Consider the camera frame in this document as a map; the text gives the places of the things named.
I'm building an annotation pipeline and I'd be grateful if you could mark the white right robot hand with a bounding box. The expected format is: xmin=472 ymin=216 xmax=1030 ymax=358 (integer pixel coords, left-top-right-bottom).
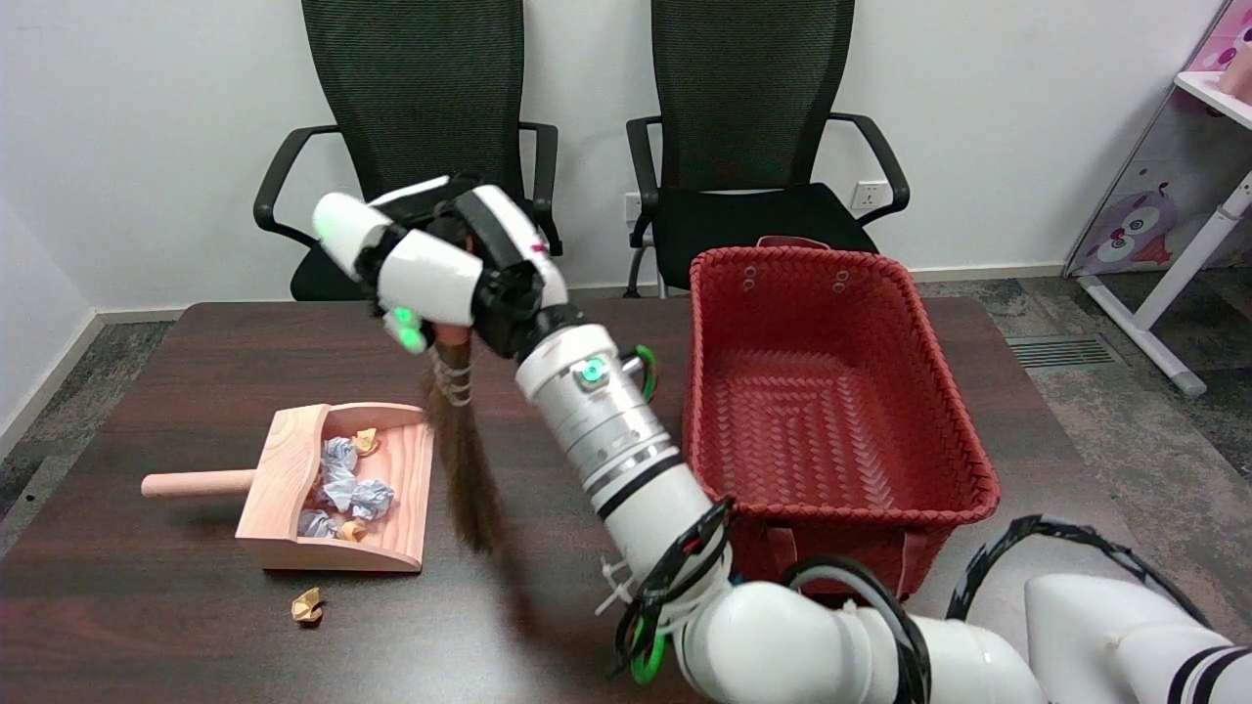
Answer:
xmin=313 ymin=174 xmax=585 ymax=359

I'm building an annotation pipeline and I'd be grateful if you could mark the brown whisk broom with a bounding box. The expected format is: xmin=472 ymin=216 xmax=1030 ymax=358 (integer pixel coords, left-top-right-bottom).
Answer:
xmin=423 ymin=323 xmax=506 ymax=554

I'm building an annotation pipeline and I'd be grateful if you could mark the wooden dustpan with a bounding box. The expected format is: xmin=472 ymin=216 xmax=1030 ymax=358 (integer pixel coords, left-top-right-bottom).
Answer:
xmin=141 ymin=402 xmax=437 ymax=574

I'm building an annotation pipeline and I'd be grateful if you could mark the black mesh office chair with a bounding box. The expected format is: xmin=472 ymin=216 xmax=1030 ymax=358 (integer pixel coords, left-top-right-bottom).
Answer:
xmin=626 ymin=0 xmax=911 ymax=299
xmin=253 ymin=0 xmax=566 ymax=301

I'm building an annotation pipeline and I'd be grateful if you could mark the red woven basket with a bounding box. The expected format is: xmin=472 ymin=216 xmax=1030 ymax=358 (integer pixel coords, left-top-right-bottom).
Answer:
xmin=682 ymin=235 xmax=1001 ymax=602

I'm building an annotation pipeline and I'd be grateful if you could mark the floor vent grille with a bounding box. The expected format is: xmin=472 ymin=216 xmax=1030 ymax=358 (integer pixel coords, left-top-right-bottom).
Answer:
xmin=1006 ymin=335 xmax=1121 ymax=370

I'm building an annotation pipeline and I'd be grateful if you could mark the pink white shelf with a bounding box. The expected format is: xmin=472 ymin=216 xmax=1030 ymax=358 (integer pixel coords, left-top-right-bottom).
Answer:
xmin=1174 ymin=0 xmax=1252 ymax=128

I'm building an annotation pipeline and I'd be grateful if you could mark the green cable loop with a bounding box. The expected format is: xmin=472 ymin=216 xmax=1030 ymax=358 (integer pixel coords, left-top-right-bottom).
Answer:
xmin=626 ymin=344 xmax=670 ymax=685

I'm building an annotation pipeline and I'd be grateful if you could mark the white desk leg frame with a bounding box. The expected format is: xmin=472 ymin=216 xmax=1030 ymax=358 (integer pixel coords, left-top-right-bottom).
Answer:
xmin=1079 ymin=171 xmax=1252 ymax=397

